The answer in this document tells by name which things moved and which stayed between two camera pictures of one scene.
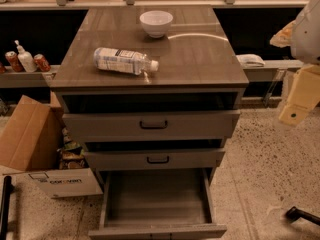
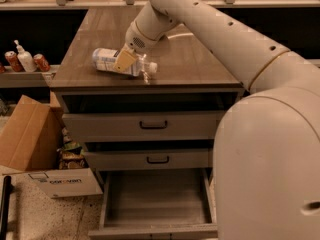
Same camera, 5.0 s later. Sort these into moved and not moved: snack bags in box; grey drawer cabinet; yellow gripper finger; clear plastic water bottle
Moved: yellow gripper finger
Not moved: clear plastic water bottle; snack bags in box; grey drawer cabinet
